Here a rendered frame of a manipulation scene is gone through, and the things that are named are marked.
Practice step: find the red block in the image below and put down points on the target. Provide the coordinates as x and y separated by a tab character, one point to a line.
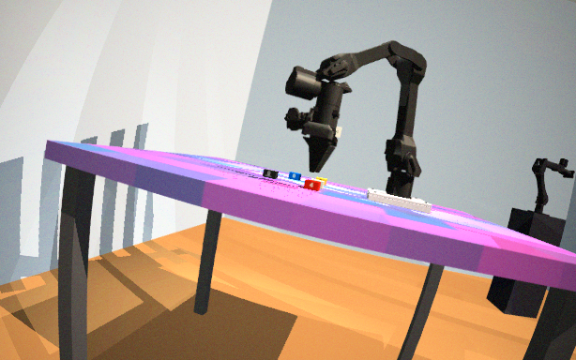
313	185

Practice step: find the blue block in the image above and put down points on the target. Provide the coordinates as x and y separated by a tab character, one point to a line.
294	175

